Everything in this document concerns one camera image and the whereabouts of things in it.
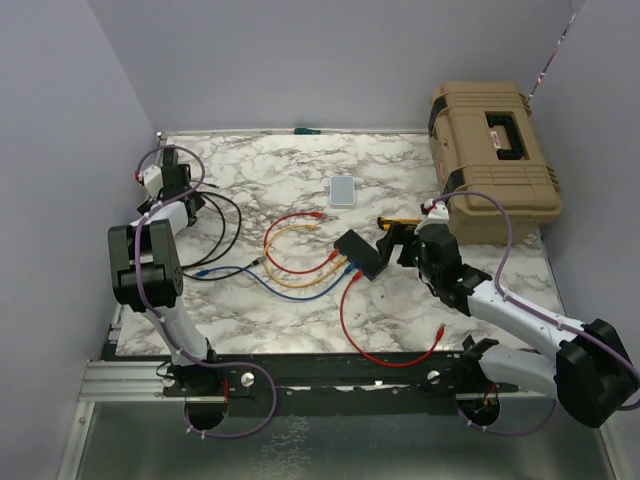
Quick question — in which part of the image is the black network switch box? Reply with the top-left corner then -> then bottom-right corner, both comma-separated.
334,229 -> 387,281

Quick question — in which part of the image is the red ethernet cable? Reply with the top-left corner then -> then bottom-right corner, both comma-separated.
339,269 -> 447,369
263,211 -> 337,275

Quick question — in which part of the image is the yellow ethernet cable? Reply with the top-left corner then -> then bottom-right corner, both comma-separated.
262,223 -> 347,289

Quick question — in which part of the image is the blue ethernet cable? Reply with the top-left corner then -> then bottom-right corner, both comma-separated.
194,263 -> 355,302

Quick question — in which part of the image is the black power adapter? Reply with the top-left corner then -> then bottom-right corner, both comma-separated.
162,147 -> 179,167

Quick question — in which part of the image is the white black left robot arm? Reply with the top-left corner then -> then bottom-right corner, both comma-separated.
108,163 -> 229,395

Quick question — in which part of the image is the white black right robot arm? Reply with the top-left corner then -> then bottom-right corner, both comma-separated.
376,222 -> 639,428

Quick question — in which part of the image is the yellow black utility knife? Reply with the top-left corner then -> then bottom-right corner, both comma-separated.
376,217 -> 421,231

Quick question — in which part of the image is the white small router box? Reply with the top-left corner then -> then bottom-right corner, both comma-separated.
329,175 -> 356,208

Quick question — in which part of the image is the tan plastic tool case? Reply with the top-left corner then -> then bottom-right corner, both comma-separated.
428,81 -> 563,245

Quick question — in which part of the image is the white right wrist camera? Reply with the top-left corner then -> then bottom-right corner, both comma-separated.
416,199 -> 449,230

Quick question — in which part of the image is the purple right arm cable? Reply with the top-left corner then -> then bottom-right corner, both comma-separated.
429,190 -> 640,436

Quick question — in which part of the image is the black ethernet cable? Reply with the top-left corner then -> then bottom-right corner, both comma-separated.
179,191 -> 266,282

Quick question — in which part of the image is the green screwdriver at wall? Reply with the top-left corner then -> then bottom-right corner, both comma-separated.
293,127 -> 322,136

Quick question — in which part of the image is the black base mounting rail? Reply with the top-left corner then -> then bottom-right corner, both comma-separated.
126,352 -> 514,420

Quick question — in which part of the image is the aluminium frame rail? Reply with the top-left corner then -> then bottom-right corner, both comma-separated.
54,132 -> 174,480

